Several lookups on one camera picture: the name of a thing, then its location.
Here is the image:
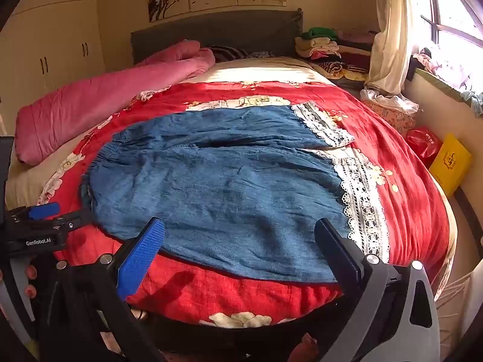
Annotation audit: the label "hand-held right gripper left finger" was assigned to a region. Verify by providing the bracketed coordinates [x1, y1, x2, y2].
[38, 217, 167, 362]

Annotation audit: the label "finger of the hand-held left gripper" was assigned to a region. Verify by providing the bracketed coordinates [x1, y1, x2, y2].
[21, 207, 94, 235]
[8, 202, 61, 224]

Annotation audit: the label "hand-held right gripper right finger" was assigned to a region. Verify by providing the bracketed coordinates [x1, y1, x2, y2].
[314, 217, 442, 362]

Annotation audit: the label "blue denim pants lace trim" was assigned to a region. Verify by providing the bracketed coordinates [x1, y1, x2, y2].
[80, 101, 390, 284]

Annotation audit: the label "red floral blanket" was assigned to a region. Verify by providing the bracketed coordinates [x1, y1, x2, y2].
[38, 80, 451, 328]

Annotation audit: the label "pink quilt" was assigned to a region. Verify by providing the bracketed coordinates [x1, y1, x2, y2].
[15, 40, 216, 167]

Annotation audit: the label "red plastic bag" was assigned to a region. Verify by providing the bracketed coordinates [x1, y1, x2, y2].
[405, 127, 443, 168]

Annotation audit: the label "yellow box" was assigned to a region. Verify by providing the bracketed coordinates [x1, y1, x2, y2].
[428, 133, 473, 198]

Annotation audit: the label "floral basket with white cloth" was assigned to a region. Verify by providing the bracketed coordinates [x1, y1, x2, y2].
[360, 87, 420, 136]

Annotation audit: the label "cream wardrobe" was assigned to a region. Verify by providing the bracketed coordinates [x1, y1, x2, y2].
[0, 0, 106, 114]

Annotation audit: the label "pile of folded clothes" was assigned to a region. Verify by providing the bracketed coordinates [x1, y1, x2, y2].
[294, 26, 378, 87]

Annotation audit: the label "clothes on windowsill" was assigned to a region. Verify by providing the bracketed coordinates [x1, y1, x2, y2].
[411, 47, 483, 117]

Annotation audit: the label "striped dark pillow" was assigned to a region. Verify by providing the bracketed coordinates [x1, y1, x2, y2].
[206, 45, 251, 63]

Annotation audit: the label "cream curtain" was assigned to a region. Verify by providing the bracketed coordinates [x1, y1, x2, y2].
[364, 0, 414, 97]

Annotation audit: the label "grey bed headboard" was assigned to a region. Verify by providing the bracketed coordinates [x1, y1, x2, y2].
[130, 8, 303, 65]

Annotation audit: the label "window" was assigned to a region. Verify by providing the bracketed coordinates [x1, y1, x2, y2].
[400, 0, 483, 68]

